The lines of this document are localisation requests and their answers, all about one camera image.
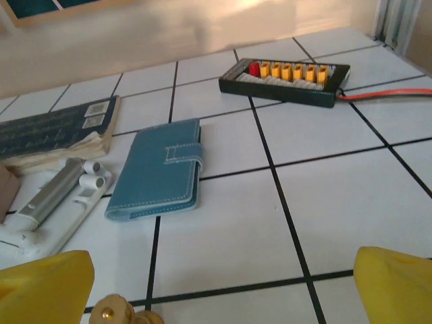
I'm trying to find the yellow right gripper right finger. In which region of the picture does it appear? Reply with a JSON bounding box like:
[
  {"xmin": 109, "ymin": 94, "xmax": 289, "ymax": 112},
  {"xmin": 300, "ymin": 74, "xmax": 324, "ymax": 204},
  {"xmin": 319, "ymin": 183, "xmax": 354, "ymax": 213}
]
[{"xmin": 353, "ymin": 246, "xmax": 432, "ymax": 324}]

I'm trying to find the small brass knob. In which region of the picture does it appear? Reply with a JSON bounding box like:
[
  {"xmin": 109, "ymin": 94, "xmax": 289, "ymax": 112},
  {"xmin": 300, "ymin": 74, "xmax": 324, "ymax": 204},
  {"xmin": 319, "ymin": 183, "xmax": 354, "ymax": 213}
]
[{"xmin": 90, "ymin": 293, "xmax": 165, "ymax": 324}]

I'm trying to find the dark blue worn book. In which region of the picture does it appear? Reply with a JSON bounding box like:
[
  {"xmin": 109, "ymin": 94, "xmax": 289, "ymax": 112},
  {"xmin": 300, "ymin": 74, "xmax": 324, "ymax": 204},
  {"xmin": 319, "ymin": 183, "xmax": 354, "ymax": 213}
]
[{"xmin": 0, "ymin": 95, "xmax": 122, "ymax": 176}]

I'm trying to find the brown block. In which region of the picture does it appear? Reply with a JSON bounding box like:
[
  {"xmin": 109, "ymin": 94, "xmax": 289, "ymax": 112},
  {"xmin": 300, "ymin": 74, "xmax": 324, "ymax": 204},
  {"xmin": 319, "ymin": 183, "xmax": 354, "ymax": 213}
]
[{"xmin": 0, "ymin": 164, "xmax": 21, "ymax": 223}]

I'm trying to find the black board with yellow connectors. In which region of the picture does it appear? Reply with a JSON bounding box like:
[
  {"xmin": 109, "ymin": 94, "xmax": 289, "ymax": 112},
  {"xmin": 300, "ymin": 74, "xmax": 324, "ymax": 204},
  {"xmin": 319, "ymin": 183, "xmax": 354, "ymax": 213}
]
[{"xmin": 218, "ymin": 57, "xmax": 351, "ymax": 109}]

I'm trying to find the red black power cable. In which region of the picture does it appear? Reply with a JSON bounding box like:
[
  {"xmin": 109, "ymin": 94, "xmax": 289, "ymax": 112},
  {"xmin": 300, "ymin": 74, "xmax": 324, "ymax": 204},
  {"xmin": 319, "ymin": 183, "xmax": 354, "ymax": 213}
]
[{"xmin": 335, "ymin": 87, "xmax": 432, "ymax": 102}]

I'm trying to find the white holder with silver tube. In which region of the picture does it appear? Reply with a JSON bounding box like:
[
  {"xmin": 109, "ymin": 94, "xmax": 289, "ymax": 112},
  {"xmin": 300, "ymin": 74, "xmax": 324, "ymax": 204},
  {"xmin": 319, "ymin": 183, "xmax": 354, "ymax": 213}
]
[{"xmin": 0, "ymin": 158, "xmax": 114, "ymax": 258}]

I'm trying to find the aluminium corner post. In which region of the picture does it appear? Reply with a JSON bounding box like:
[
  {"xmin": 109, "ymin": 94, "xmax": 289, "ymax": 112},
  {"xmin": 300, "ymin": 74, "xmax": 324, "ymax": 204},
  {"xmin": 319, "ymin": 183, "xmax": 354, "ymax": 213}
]
[{"xmin": 373, "ymin": 0, "xmax": 416, "ymax": 55}]

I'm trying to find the small blue notebook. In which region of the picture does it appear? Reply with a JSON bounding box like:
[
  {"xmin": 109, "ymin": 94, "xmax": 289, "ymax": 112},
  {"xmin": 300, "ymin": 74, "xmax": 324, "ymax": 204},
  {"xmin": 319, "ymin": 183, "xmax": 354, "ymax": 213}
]
[{"xmin": 104, "ymin": 118, "xmax": 206, "ymax": 224}]

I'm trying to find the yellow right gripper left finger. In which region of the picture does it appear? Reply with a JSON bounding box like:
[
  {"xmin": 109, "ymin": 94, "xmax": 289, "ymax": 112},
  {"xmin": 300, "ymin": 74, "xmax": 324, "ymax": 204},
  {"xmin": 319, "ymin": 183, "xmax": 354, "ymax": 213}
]
[{"xmin": 0, "ymin": 250, "xmax": 95, "ymax": 324}]

